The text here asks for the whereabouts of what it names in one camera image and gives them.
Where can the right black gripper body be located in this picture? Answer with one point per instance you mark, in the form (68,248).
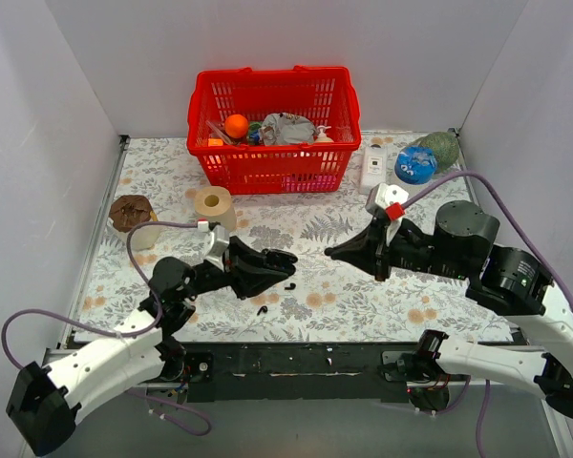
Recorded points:
(378,250)

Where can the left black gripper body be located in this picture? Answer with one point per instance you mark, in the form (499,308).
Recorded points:
(236,269)

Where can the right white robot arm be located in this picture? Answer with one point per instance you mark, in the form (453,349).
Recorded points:
(507,281)

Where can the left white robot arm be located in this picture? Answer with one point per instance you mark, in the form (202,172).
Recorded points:
(48,402)

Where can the beige paper roll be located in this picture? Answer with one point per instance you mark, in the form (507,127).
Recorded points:
(215,204)

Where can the blue-lidded white jar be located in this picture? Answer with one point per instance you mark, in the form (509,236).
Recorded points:
(414,165)

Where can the white rectangular bottle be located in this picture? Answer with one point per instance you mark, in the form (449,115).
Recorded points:
(373,168)

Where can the green textured ball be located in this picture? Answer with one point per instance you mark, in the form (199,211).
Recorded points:
(445,148)

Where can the floral patterned table mat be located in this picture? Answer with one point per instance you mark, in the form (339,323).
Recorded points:
(332,302)

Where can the brown-topped paper cup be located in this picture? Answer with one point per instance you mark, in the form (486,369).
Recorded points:
(126,213)

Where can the crumpled silver foil bag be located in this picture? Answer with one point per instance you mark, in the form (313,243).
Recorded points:
(282,129)

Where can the red plastic shopping basket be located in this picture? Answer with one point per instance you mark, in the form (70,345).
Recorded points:
(245,166)

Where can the orange fruit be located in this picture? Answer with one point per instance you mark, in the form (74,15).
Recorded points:
(236,126)

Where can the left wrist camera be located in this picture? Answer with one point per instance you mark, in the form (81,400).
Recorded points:
(217,242)

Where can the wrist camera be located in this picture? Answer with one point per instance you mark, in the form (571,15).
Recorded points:
(386,201)
(217,242)

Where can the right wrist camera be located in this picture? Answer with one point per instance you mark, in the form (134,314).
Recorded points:
(386,201)

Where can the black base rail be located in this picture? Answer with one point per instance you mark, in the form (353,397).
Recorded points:
(287,371)

